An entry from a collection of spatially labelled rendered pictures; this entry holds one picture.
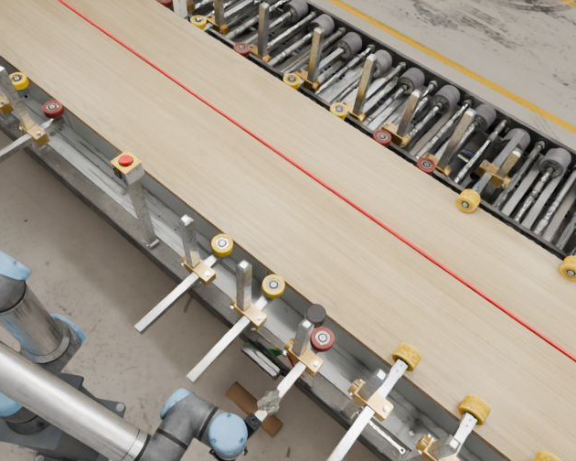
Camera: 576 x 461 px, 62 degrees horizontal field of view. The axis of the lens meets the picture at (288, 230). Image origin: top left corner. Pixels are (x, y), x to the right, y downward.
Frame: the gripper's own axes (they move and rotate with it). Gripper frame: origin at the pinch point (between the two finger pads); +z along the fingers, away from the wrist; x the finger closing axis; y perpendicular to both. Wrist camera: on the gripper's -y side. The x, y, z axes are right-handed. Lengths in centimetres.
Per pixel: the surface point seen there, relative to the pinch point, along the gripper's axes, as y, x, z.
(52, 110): -45, -148, -8
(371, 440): -32.4, 32.8, 12.5
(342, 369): -48, 11, 21
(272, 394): -18.2, -1.2, -3.9
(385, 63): -184, -66, -1
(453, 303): -84, 28, -8
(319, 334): -42.8, -1.6, -7.7
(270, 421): -25, -2, 75
